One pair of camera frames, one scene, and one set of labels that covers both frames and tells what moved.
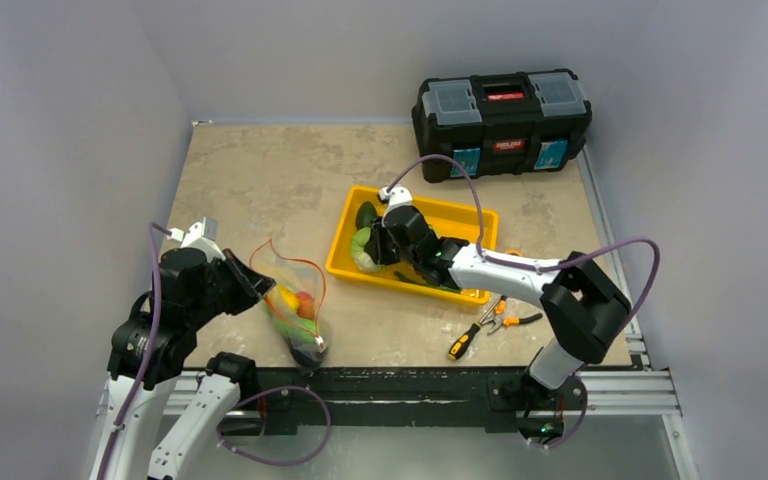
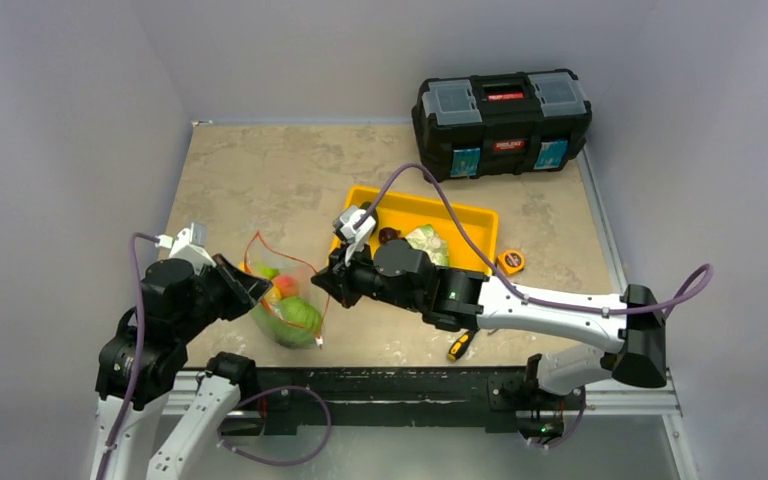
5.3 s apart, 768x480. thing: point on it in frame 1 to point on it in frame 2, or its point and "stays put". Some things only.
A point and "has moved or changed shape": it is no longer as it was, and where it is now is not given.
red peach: x=306 y=305 to x=287 y=285
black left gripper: x=248 y=291 stays put
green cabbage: x=359 y=254 has moved or changed shape
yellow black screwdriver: x=457 y=348 stays put
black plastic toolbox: x=499 y=124 stays put
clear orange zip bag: x=295 y=304 has moved or changed shape
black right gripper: x=380 y=244 to x=342 y=277
